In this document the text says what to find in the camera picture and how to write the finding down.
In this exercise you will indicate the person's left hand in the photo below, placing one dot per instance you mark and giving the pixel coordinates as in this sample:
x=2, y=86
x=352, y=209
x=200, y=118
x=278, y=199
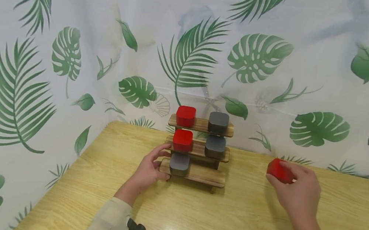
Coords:
x=147, y=172

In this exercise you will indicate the person's right hand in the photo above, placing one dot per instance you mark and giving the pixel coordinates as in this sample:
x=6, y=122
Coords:
x=300, y=193

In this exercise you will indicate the person's right thumb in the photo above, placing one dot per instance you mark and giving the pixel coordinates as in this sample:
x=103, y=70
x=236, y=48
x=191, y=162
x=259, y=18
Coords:
x=275, y=184

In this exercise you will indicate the person's right index finger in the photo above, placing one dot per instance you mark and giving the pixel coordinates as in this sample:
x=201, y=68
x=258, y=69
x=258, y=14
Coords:
x=292, y=167

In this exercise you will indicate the person's left fingers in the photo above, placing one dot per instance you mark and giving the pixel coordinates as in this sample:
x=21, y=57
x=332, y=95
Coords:
x=161, y=150

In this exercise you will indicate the person's left thumb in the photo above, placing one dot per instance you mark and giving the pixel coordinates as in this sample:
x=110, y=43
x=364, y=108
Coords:
x=163, y=177

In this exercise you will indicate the red rounded square box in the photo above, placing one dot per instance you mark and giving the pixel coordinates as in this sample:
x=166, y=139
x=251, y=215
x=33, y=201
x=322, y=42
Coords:
x=277, y=170
x=182, y=140
x=185, y=116

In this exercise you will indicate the three-tier wooden shelf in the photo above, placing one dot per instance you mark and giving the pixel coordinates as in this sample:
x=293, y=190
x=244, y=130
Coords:
x=205, y=174

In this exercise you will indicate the person's left forearm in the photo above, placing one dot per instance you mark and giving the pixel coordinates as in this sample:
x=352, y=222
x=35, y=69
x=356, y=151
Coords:
x=111, y=215

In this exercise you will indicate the grey rounded square box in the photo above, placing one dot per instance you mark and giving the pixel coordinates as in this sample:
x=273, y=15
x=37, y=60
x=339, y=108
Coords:
x=215, y=147
x=218, y=122
x=179, y=164

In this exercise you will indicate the black wrist band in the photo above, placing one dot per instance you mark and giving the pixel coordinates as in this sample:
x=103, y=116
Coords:
x=136, y=229

